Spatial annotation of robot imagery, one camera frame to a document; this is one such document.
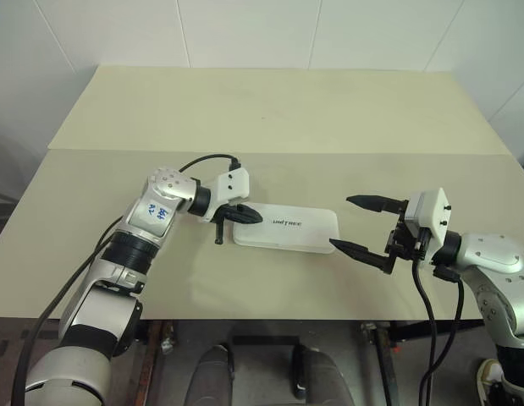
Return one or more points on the white plastic pencil case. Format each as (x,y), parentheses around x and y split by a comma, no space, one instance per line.
(295,237)

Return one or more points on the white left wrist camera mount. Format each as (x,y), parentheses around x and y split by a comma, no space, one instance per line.
(232,186)

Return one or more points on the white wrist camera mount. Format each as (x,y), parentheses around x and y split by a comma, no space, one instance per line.
(435,211)
(232,186)

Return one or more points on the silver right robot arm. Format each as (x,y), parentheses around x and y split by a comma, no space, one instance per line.
(494,254)

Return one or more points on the white sneaker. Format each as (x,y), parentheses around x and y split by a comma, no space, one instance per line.
(488,376)

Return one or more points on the dark grey rounded shape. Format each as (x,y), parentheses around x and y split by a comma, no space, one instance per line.
(321,376)
(211,376)

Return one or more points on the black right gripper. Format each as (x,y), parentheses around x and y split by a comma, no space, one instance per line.
(407,243)

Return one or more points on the black metal crossbar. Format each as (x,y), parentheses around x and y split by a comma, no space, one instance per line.
(263,340)

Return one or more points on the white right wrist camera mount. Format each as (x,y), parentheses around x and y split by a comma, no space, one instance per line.
(435,211)

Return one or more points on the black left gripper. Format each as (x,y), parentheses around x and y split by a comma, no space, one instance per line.
(219,230)

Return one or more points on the rusty brown table leg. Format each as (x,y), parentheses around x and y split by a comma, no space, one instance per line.
(150,363)
(385,368)

